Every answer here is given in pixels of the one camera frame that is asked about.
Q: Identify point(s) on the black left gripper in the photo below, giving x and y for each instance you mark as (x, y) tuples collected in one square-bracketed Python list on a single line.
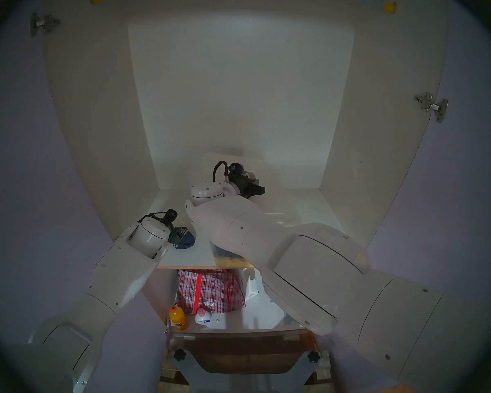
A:
[(178, 235)]

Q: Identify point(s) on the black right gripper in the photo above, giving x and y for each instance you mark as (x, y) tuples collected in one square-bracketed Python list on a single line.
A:
[(245, 187)]

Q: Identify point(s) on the navy blue striped sock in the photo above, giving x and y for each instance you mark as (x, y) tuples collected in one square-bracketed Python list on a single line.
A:
[(187, 241)]

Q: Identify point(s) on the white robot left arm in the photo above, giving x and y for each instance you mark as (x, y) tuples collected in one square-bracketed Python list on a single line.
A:
[(114, 281)]

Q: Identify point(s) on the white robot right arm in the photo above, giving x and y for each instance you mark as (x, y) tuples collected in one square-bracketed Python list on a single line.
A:
[(311, 265)]

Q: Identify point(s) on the clear plastic storage bin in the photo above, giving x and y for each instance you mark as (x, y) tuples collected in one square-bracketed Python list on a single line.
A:
[(221, 255)]

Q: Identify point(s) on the white wardrobe cabinet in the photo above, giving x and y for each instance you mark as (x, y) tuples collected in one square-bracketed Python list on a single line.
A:
[(241, 89)]

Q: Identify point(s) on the lavender cabinet door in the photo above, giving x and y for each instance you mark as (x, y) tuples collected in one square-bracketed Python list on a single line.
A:
[(32, 183), (454, 199)]

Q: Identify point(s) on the yellow fuzzy cloth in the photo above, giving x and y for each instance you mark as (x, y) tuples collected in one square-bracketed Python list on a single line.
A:
[(233, 260)]

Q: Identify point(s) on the red plaid bag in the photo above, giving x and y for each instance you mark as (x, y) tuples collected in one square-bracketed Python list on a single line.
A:
[(208, 292)]

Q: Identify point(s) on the orange bottle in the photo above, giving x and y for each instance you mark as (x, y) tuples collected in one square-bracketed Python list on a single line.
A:
[(179, 318)]

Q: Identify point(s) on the white bottle pink cap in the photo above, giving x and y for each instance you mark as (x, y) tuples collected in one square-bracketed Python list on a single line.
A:
[(203, 317)]

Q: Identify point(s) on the white paper carton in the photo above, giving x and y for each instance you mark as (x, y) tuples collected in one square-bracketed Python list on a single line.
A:
[(250, 287)]

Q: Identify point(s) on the small silver door hinge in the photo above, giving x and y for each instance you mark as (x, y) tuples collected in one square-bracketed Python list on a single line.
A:
[(168, 326)]

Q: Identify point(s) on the black stand knob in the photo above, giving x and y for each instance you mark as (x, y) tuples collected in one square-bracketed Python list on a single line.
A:
[(179, 355), (314, 357)]

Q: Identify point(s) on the grey robot stand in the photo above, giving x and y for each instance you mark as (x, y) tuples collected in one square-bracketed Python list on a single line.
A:
[(245, 382)]

